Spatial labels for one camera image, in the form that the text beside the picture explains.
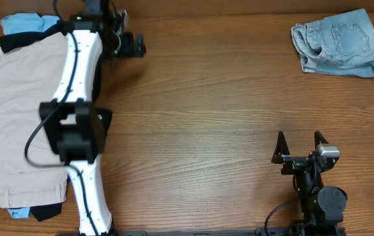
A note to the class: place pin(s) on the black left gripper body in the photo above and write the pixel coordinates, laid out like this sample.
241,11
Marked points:
133,44

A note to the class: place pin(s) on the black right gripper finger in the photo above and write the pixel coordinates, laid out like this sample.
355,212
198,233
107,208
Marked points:
321,144
281,152

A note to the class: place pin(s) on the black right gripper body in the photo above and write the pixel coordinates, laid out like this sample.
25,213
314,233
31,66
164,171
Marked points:
294,165

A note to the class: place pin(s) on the light blue denim shorts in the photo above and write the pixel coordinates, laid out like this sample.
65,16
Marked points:
337,45

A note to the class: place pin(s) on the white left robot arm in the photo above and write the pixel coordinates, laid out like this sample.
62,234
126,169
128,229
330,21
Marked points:
75,128

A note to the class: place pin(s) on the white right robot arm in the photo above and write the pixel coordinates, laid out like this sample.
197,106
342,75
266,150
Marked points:
322,206

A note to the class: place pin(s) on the beige shorts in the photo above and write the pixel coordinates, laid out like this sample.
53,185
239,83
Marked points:
19,121

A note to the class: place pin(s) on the light blue garment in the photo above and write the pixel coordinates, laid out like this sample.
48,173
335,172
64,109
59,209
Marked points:
26,23

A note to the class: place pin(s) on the black garment with logo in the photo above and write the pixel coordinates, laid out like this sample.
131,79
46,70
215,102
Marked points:
22,38

